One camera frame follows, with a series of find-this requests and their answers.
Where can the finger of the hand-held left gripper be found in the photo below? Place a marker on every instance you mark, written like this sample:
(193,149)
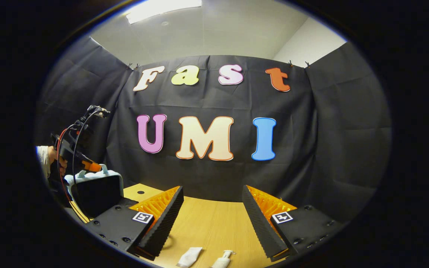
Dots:
(92,166)

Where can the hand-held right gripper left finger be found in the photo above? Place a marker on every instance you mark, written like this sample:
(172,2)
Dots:
(166,223)

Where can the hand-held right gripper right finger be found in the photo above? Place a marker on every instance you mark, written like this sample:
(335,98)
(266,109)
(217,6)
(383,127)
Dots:
(261,227)

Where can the light blue suitcase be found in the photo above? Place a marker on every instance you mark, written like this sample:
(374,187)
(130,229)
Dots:
(95,193)

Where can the white skin care tube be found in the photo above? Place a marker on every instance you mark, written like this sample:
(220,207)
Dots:
(190,257)

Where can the white pump bottle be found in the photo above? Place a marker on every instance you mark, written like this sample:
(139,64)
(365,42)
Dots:
(222,260)

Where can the black backdrop cloth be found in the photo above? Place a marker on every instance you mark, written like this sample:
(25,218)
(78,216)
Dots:
(311,130)

